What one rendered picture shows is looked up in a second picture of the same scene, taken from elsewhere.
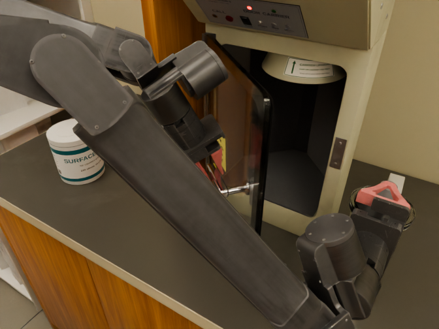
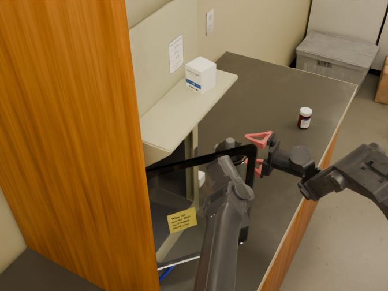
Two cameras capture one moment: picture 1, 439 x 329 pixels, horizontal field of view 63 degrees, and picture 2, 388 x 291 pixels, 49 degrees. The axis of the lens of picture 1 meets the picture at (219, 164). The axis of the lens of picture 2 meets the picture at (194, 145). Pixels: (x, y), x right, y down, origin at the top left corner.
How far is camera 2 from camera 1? 1.04 m
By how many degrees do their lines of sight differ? 68
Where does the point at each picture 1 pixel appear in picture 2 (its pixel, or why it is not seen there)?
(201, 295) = (247, 280)
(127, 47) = (239, 191)
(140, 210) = not seen: outside the picture
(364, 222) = (274, 150)
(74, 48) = (375, 144)
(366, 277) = not seen: hidden behind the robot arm
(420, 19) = not seen: hidden behind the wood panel
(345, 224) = (300, 148)
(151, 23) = (145, 200)
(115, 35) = (231, 195)
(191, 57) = (225, 168)
